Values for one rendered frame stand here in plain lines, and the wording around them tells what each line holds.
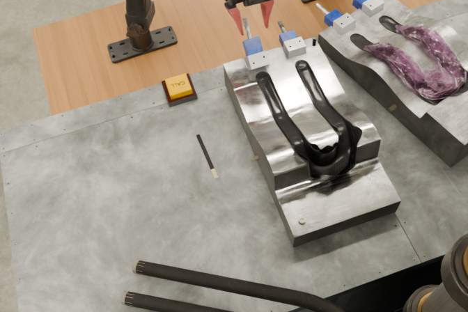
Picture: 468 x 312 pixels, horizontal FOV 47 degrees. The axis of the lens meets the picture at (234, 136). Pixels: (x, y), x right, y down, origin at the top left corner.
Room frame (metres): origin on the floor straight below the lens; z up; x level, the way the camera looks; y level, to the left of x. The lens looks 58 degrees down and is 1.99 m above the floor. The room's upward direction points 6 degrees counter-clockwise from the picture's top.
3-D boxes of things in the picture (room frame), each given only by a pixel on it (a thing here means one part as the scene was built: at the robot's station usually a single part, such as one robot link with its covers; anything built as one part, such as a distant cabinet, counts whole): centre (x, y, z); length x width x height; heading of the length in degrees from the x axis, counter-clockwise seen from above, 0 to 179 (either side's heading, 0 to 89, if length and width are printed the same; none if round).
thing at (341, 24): (1.07, -0.31, 0.86); 0.13 x 0.05 x 0.05; 31
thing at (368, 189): (0.70, -0.18, 0.87); 0.50 x 0.26 x 0.14; 14
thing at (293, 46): (0.98, -0.17, 0.89); 0.13 x 0.05 x 0.05; 14
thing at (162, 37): (1.09, 0.24, 0.84); 0.20 x 0.07 x 0.08; 106
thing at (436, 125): (0.87, -0.50, 0.86); 0.50 x 0.26 x 0.11; 31
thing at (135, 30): (1.09, 0.23, 0.90); 0.09 x 0.06 x 0.06; 164
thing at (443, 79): (0.87, -0.50, 0.90); 0.26 x 0.18 x 0.08; 31
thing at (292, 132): (0.72, -0.18, 0.92); 0.35 x 0.16 x 0.09; 14
